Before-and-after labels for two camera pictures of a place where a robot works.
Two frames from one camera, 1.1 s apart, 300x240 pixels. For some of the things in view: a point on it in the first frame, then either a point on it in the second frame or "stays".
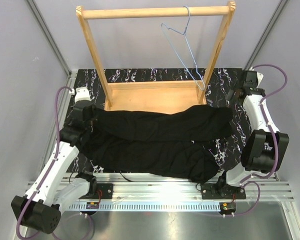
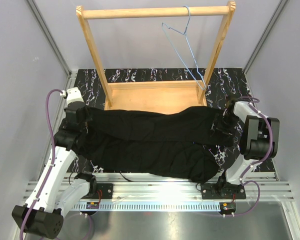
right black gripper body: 231,93 → 226,123
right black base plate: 214,191 stays
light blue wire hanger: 185,33 stays
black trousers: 163,142 stays
